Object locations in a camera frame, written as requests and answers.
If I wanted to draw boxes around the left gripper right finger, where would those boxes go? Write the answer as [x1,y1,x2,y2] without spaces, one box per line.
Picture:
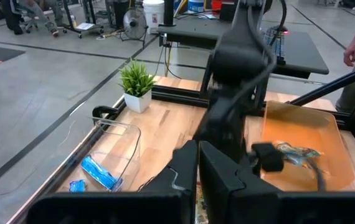
[199,141,281,224]

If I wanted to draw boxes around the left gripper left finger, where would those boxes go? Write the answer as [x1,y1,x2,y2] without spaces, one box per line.
[138,139,199,224]

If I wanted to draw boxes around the blue orange-banded granola bar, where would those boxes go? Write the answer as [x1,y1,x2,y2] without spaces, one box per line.
[285,155,311,169]

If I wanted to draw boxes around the green orange-banded granola bar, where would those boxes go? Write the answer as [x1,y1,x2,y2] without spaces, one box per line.
[273,141,323,159]

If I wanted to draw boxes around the clear plastic bin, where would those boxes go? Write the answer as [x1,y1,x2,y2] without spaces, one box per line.
[67,116,142,193]

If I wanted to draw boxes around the small potted green plant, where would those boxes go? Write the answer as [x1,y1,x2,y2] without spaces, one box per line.
[118,59,157,114]

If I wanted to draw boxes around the orange plastic bin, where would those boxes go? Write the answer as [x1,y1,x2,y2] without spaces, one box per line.
[259,99,355,193]

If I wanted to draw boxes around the black side desk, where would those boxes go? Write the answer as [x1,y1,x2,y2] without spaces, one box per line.
[157,14,330,80]

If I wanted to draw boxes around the blue and white bucket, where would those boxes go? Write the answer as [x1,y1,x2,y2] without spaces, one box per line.
[186,0,206,14]

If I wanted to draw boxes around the black round pole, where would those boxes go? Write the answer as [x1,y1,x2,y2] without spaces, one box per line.
[163,0,175,27]

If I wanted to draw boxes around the white plastic bucket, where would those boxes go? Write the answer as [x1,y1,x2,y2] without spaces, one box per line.
[142,0,166,34]

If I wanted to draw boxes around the grey floor fan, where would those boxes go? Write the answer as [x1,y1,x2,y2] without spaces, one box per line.
[121,8,149,49]

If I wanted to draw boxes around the person's hand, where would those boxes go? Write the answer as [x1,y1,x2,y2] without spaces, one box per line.
[343,39,355,67]

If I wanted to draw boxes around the black rolling cart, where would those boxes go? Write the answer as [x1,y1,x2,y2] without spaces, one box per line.
[61,0,105,40]

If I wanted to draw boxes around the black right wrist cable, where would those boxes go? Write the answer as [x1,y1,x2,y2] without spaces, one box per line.
[227,0,287,119]

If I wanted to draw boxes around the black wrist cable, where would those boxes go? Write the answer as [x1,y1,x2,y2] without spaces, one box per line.
[227,0,287,119]
[305,157,326,192]

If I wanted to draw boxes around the yellow floor cable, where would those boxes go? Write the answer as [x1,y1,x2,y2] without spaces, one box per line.
[164,46,172,77]

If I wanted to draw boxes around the tangle of cables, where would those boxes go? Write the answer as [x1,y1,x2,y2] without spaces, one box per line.
[157,43,181,80]

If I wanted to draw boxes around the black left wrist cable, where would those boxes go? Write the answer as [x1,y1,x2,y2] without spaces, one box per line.
[305,157,326,192]

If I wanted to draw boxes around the black frame clamp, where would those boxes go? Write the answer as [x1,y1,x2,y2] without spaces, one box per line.
[92,105,120,121]

